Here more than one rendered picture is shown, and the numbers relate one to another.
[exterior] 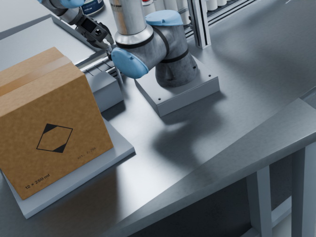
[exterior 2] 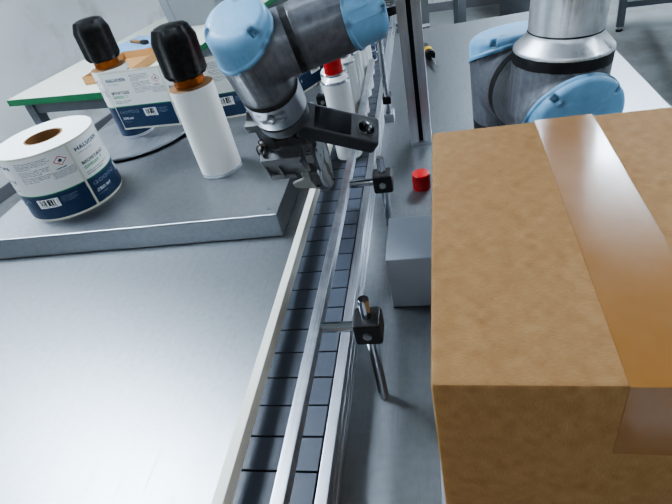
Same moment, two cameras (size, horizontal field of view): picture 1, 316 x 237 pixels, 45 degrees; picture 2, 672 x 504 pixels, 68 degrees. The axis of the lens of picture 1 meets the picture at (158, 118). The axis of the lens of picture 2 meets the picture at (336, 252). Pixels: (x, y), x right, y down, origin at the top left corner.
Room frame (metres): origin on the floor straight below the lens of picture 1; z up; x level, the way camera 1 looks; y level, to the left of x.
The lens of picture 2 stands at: (0.90, 0.66, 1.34)
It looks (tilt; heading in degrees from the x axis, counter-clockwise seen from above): 37 degrees down; 310
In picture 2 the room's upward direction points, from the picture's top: 14 degrees counter-clockwise
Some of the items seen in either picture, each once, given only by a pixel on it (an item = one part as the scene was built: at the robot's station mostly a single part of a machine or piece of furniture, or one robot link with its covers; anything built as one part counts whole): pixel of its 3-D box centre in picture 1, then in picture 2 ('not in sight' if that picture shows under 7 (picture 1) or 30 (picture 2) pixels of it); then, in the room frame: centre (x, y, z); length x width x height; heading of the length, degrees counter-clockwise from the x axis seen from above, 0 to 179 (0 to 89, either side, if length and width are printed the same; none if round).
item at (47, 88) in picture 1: (39, 120); (584, 337); (0.93, 0.34, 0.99); 0.30 x 0.24 x 0.27; 113
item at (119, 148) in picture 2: not in sight; (139, 133); (2.10, -0.07, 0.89); 0.31 x 0.31 x 0.01
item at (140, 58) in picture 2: not in sight; (126, 64); (3.07, -0.76, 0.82); 0.34 x 0.24 x 0.04; 109
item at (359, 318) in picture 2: not in sight; (355, 353); (1.15, 0.38, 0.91); 0.07 x 0.03 x 0.17; 25
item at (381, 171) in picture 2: (112, 63); (373, 205); (1.28, 0.11, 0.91); 0.07 x 0.03 x 0.17; 25
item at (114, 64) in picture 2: not in sight; (114, 78); (2.10, -0.07, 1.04); 0.09 x 0.09 x 0.29
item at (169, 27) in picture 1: (164, 33); (511, 71); (1.12, -0.10, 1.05); 0.13 x 0.12 x 0.14; 130
